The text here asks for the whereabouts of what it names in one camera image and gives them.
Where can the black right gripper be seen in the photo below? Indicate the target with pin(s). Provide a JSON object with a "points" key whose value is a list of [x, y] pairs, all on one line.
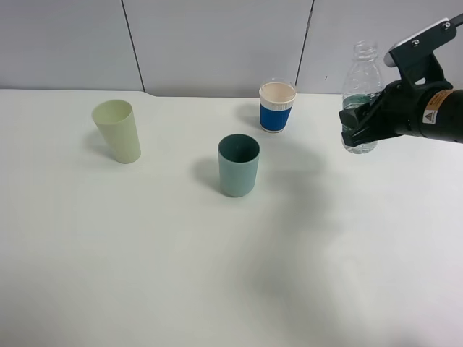
{"points": [[431, 111]]}

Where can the clear water bottle green label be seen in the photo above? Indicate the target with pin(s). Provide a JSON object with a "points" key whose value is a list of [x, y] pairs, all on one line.
{"points": [[363, 82]]}

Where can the teal plastic cup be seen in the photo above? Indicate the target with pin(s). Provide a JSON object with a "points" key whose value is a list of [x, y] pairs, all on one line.
{"points": [[238, 158]]}

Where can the blue sleeved paper cup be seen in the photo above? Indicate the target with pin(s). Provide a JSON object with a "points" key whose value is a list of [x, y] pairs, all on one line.
{"points": [[277, 97]]}

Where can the pale green plastic cup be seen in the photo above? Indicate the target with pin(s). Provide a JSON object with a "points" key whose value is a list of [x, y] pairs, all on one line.
{"points": [[116, 122]]}

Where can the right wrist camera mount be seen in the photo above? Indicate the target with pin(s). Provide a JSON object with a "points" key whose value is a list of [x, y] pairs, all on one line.
{"points": [[414, 56]]}

